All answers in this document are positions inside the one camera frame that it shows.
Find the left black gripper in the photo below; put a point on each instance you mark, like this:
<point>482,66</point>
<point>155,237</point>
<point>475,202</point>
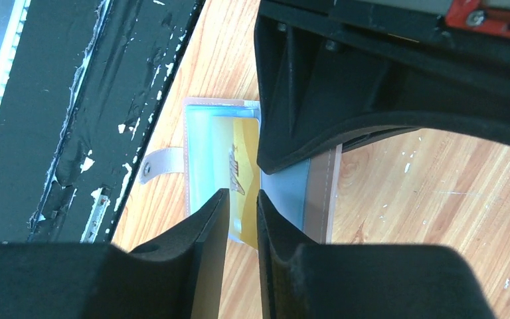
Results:
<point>313,98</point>

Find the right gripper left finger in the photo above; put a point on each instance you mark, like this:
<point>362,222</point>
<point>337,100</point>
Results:
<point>175,275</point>

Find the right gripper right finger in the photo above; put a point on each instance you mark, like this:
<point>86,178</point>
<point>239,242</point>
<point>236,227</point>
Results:
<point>301,278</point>

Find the gold credit card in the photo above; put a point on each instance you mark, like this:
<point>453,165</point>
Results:
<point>245,180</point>

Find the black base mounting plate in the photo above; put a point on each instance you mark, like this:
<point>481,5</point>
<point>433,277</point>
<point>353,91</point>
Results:
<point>82,84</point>

